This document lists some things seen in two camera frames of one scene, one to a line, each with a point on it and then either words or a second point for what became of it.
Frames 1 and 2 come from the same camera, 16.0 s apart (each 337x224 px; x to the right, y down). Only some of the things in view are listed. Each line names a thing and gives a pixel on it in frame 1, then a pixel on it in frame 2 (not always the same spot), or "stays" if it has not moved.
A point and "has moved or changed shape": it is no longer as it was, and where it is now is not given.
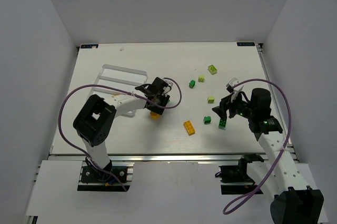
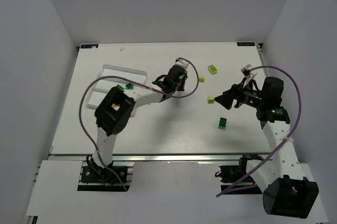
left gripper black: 158,103 → 163,82
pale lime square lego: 211,99 stays
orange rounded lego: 154,115 has moved or changed shape
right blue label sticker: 245,44 stays
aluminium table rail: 155,157 stays
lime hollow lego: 212,69 stays
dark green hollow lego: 222,124 stays
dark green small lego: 191,84 → 129,86
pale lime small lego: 201,78 stays
